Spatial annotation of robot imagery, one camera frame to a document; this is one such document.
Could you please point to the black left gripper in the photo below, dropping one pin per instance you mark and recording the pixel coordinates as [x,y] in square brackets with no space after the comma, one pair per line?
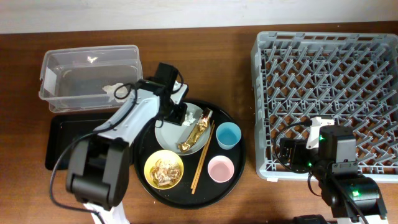
[180,116]

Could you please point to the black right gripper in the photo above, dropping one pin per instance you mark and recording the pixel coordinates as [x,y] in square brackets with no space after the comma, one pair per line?
[299,145]

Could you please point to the white tissue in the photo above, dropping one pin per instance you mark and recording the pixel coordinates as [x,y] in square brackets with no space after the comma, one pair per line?
[189,119]

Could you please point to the gold snack wrapper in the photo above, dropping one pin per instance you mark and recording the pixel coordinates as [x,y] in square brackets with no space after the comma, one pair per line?
[198,129]

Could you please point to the yellow bowl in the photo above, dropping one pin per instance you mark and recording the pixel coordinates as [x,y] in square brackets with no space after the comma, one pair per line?
[165,155]

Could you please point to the food scraps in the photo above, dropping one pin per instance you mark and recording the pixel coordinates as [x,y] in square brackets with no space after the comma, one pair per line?
[165,173]

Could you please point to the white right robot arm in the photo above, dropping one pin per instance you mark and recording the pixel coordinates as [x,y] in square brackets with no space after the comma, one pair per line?
[352,197]

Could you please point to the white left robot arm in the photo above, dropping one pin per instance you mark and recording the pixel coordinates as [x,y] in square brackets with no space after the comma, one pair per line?
[98,169]

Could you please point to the grey dishwasher rack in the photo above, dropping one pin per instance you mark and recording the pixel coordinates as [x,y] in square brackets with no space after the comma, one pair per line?
[351,77]

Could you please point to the clear plastic waste bin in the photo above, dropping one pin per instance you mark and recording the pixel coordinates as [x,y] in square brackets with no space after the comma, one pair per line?
[85,78]

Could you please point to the grey round plate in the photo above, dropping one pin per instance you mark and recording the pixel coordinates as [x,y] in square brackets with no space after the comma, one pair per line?
[169,135]

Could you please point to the wooden chopstick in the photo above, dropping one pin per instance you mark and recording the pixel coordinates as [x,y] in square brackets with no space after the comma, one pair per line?
[202,161]
[203,152]

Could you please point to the round black serving tray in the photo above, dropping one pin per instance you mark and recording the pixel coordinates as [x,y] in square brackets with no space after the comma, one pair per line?
[207,191]

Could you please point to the blue plastic cup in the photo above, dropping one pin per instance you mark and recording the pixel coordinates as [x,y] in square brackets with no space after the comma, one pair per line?
[228,134]

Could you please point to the pink plastic cup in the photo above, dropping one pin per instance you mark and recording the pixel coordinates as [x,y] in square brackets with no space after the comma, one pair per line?
[220,169]

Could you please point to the black rectangular tray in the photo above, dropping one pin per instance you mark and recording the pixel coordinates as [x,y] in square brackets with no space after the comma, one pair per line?
[66,128]

